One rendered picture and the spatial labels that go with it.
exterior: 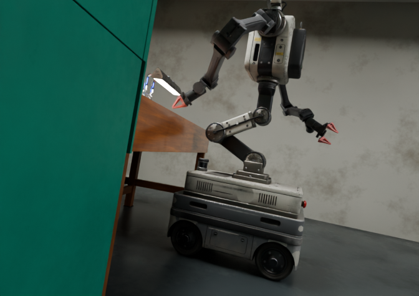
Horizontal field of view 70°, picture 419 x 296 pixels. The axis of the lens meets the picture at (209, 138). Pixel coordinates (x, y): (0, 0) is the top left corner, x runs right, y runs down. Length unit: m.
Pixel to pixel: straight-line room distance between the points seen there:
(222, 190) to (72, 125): 1.20
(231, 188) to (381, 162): 2.44
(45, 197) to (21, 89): 0.19
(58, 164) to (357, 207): 3.49
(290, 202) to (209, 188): 0.45
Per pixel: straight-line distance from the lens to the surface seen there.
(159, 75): 2.09
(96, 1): 0.65
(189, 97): 1.62
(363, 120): 3.82
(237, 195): 1.68
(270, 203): 1.66
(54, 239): 0.64
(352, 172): 3.77
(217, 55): 1.35
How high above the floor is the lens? 0.63
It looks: 2 degrees up
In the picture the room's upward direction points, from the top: 9 degrees clockwise
